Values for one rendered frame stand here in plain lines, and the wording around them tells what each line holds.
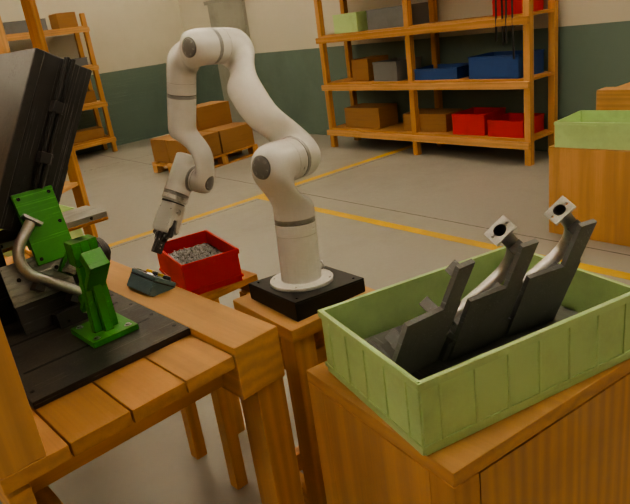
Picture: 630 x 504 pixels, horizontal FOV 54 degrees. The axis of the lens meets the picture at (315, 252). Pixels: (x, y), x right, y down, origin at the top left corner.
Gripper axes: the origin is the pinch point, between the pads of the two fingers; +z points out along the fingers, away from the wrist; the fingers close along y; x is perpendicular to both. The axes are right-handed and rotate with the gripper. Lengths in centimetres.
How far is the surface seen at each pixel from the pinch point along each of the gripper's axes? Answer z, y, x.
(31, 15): -123, 283, -19
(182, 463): 81, 25, -58
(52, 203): -2.6, 3.9, 35.1
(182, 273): 5.9, -2.3, -10.5
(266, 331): 12, -61, -1
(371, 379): 13, -96, -3
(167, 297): 13.5, -17.5, 1.9
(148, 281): 10.9, -10.0, 5.3
